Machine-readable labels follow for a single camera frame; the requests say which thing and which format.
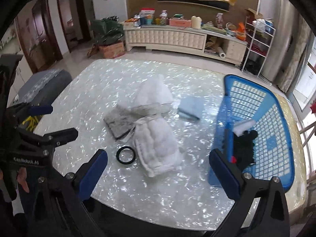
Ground person's left hand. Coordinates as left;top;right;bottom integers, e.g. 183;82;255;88
0;167;30;194

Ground grey shirt with yellow print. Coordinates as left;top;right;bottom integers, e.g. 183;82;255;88
21;116;42;132

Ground grey patterned stool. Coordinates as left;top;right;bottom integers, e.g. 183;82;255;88
10;69;72;105

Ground light blue folded cloth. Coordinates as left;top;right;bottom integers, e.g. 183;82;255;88
177;96;205;121

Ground blue plastic basket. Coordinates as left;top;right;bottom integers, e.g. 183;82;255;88
207;74;296;192

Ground grey dirty cloth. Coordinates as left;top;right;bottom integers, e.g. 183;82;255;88
103;104;138;140

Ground fluffy white folded towel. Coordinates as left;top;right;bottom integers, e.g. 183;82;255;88
133;115;183;178

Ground cardboard box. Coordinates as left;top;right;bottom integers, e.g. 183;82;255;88
99;41;125;59

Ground white quilted cloth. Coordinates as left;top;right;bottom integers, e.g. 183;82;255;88
133;74;173;106

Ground dark green plastic bag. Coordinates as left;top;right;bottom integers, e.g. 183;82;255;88
90;16;124;46

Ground white paper roll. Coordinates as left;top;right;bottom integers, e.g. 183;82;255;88
217;47;226;58

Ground cream TV cabinet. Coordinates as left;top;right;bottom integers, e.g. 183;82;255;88
124;26;247;66

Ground white metal shelf rack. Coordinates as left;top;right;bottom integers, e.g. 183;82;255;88
241;16;276;77

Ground orange jug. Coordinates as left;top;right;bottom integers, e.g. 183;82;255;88
236;22;246;41

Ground cream canister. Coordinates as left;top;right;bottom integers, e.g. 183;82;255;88
191;16;202;29

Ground patterned curtain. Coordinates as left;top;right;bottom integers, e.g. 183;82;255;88
275;15;311;93

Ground pink box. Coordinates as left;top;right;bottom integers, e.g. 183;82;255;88
169;18;191;28

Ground black ring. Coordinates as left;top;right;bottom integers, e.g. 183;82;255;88
115;145;137;166

